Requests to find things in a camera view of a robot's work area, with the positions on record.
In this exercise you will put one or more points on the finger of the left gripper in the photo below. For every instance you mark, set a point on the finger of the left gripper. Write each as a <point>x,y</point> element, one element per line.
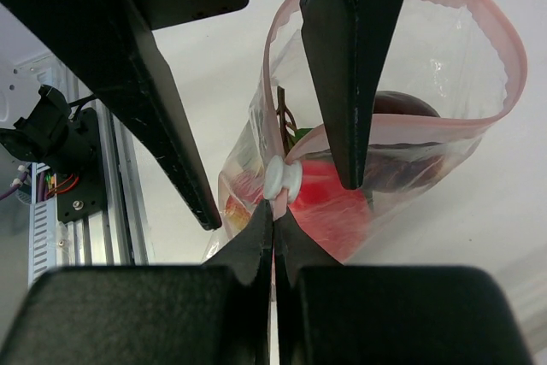
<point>346,43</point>

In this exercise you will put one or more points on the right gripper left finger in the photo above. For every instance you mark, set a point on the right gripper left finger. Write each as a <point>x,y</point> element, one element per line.
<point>213,313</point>

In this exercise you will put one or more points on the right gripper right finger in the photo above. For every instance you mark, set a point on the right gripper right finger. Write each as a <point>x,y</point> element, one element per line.
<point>329,313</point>

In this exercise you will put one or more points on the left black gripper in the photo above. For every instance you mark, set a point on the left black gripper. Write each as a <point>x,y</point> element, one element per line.
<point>108,45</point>

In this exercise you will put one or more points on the clear zip top bag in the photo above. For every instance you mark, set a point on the clear zip top bag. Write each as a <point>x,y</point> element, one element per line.
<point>463,57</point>

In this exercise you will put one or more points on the dark red apple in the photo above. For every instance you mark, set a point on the dark red apple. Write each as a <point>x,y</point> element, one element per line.
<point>403,166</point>

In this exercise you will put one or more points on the strawberry bunch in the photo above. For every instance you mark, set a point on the strawberry bunch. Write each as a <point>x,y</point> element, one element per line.
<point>246,179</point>

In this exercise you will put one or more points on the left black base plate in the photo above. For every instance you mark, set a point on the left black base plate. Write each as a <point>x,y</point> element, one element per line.
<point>85,193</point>

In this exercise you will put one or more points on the white slotted cable duct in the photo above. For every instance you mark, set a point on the white slotted cable duct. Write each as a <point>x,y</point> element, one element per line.
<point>42,239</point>

